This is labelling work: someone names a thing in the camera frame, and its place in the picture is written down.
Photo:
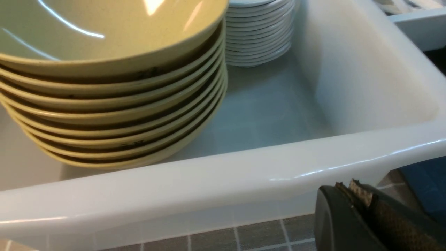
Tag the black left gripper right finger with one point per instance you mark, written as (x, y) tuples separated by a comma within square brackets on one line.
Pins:
[(398, 227)]

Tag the white spoon bin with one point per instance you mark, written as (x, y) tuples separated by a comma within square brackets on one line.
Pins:
[(422, 21)]

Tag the large white plastic tub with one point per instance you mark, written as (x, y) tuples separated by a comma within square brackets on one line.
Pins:
[(354, 98)]

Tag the stack of yellow-green bowls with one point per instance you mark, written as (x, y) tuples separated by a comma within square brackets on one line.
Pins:
[(113, 84)]

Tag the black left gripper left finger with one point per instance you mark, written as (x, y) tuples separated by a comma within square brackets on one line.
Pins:
[(339, 223)]

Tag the stack of white dishes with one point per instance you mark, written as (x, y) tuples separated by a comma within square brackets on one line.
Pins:
[(258, 31)]

